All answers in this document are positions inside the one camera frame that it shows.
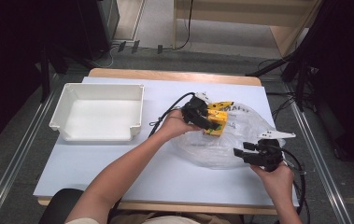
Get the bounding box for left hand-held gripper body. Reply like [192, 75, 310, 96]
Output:
[181, 91, 212, 130]

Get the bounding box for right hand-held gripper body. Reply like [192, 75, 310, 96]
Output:
[243, 130, 297, 173]

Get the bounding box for yellow carton box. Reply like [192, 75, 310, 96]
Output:
[203, 108, 229, 137]

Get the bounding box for clear plastic bag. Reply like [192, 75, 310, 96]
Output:
[170, 101, 287, 171]

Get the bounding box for person's left hand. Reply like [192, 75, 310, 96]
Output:
[158, 108, 203, 140]

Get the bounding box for person's right hand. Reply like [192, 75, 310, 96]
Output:
[249, 161, 296, 200]

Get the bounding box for yellow snack packet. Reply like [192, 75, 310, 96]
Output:
[207, 100, 234, 114]

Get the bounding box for wooden table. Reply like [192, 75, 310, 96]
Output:
[37, 67, 286, 217]

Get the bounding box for white table board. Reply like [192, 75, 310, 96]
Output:
[33, 76, 300, 209]

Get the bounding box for black metal stand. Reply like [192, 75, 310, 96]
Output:
[245, 50, 314, 112]
[38, 40, 99, 105]

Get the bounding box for white plastic bin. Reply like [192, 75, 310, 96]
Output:
[49, 82, 146, 143]

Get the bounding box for person's beige clothing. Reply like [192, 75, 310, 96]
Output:
[65, 211, 244, 224]

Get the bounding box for wooden shelf unit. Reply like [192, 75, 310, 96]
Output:
[173, 0, 322, 59]

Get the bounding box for black cabinet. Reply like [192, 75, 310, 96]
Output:
[78, 0, 120, 61]

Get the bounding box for black chair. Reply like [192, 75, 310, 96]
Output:
[37, 188, 86, 224]

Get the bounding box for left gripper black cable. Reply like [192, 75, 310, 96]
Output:
[148, 91, 196, 138]

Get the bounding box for metal floor rail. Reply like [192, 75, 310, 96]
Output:
[0, 74, 61, 224]
[281, 82, 353, 224]

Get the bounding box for black floor cables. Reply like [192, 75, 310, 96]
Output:
[266, 90, 318, 123]

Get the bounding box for black hanging cable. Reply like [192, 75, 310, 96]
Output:
[174, 0, 194, 50]

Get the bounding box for white floor cable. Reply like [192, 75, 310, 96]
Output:
[90, 43, 121, 69]

